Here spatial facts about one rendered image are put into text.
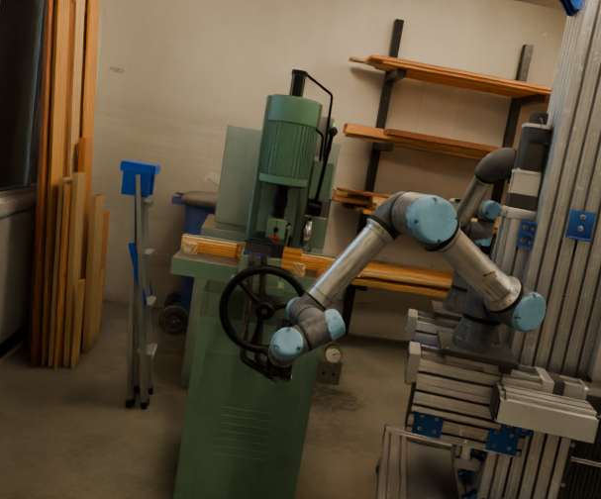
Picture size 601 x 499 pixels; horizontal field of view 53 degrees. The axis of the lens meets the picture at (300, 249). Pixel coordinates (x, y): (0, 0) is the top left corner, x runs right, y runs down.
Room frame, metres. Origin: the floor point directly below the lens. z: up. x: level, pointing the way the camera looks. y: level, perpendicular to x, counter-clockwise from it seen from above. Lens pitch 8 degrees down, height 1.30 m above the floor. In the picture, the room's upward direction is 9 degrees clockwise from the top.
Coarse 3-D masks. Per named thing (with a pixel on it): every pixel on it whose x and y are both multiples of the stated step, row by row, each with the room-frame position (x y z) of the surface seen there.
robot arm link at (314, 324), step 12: (312, 312) 1.50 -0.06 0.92; (324, 312) 1.48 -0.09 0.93; (336, 312) 1.47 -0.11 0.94; (300, 324) 1.45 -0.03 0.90; (312, 324) 1.45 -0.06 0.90; (324, 324) 1.45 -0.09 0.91; (336, 324) 1.45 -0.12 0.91; (312, 336) 1.43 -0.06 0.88; (324, 336) 1.44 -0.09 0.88; (336, 336) 1.46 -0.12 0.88; (312, 348) 1.43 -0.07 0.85
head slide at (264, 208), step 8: (264, 184) 2.29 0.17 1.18; (272, 184) 2.29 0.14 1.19; (264, 192) 2.29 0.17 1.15; (272, 192) 2.29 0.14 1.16; (288, 192) 2.29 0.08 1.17; (296, 192) 2.29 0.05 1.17; (264, 200) 2.29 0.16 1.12; (288, 200) 2.29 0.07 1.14; (296, 200) 2.29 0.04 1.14; (264, 208) 2.29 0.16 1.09; (288, 208) 2.29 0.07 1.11; (296, 208) 2.30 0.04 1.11; (264, 216) 2.29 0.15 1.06; (288, 216) 2.29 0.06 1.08; (264, 224) 2.29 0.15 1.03; (264, 232) 2.29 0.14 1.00
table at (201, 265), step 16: (176, 256) 2.03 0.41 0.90; (192, 256) 2.08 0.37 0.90; (208, 256) 2.13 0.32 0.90; (224, 256) 2.18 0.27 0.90; (176, 272) 2.02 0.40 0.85; (192, 272) 2.02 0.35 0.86; (208, 272) 2.03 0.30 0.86; (224, 272) 2.03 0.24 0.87; (240, 288) 1.94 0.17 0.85; (256, 288) 1.94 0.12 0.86; (272, 288) 1.95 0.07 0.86; (288, 288) 2.05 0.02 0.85
